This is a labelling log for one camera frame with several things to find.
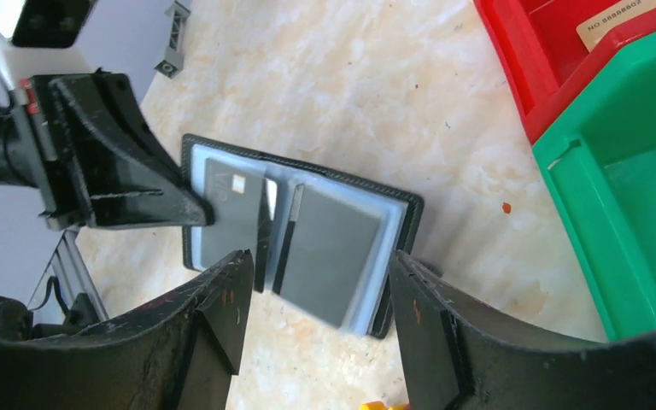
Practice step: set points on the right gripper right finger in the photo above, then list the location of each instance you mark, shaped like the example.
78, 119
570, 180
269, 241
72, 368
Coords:
460, 353

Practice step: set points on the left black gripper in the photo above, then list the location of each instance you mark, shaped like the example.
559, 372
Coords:
124, 177

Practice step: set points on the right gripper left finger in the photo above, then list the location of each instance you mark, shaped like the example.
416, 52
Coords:
180, 350

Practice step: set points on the black leather card holder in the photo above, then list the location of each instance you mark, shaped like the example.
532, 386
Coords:
321, 238

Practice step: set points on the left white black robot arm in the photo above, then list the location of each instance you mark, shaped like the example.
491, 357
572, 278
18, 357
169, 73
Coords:
65, 295

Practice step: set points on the beige card in red bin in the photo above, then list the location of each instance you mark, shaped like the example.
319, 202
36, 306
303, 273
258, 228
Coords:
593, 30

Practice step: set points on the small grey tool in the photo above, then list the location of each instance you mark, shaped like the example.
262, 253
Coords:
171, 59

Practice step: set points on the green plastic bin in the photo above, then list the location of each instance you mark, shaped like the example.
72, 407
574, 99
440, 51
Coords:
598, 160

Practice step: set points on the red bin with wooden blocks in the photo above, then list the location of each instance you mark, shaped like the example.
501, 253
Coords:
545, 61

